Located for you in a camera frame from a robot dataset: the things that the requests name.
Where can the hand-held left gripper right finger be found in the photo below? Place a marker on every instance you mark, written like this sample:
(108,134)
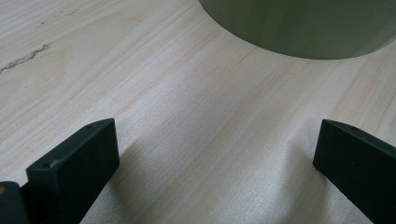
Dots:
(358,168)

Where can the green plastic trash bin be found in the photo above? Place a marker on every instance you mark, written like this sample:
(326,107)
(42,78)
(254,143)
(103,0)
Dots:
(305,28)

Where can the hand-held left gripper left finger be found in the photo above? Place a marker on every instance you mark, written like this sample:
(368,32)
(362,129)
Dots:
(71,174)

